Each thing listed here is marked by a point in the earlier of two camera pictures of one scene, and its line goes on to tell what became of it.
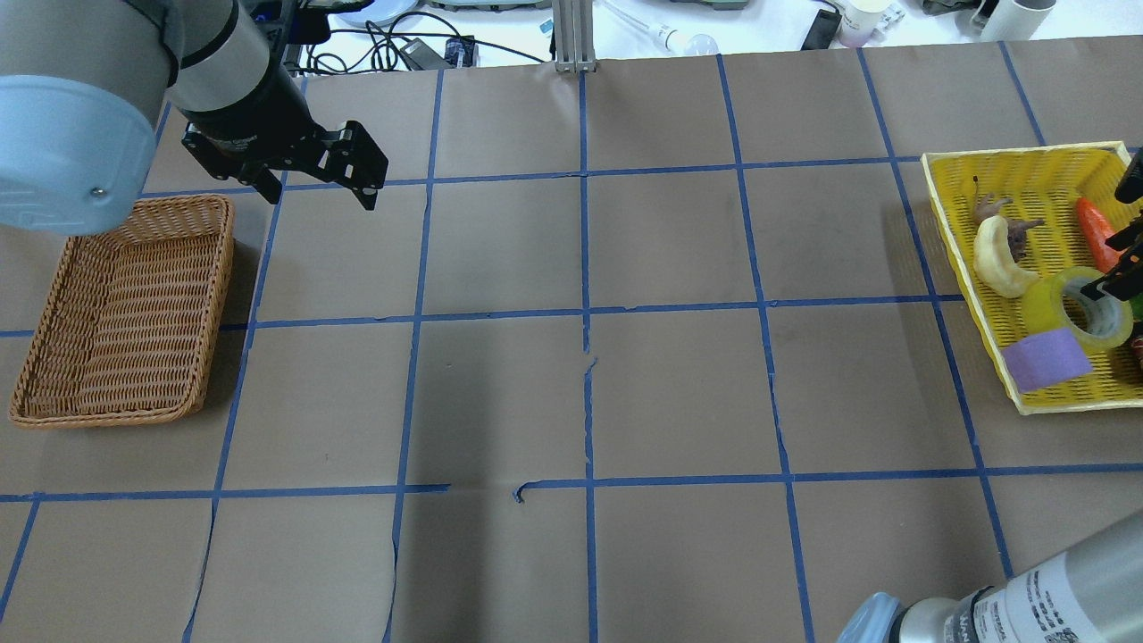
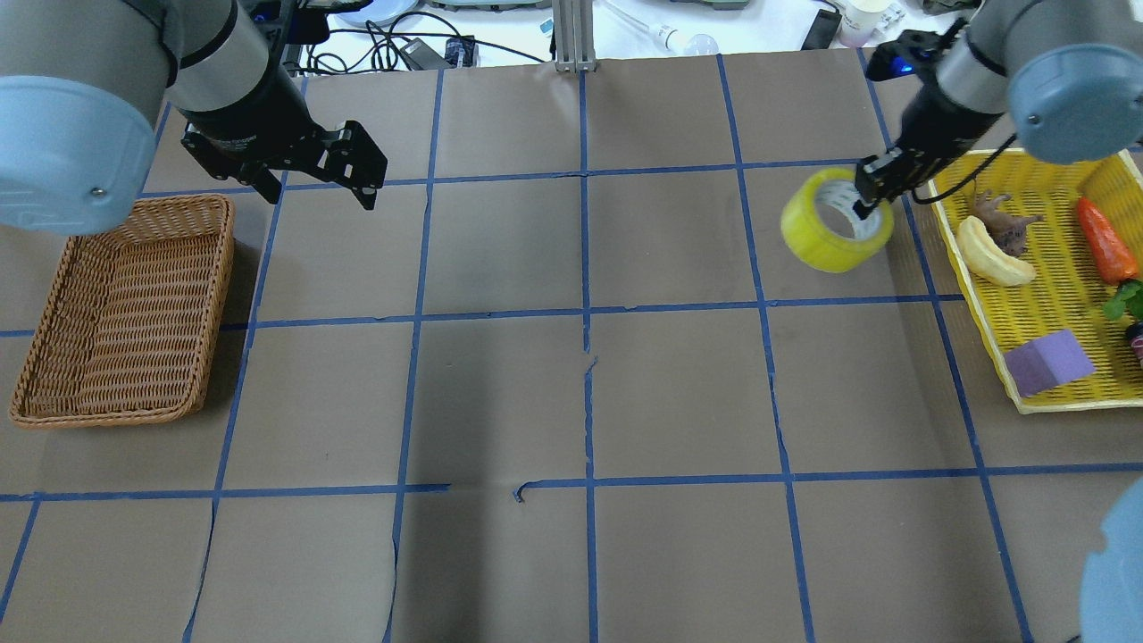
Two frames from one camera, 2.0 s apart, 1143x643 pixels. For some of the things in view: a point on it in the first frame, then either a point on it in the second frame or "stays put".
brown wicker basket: [127, 329] stays put
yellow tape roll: [1112, 320] -> [806, 236]
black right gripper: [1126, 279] -> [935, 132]
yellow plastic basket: [1023, 229] stays put
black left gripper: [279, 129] stays put
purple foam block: [1046, 360] stays put
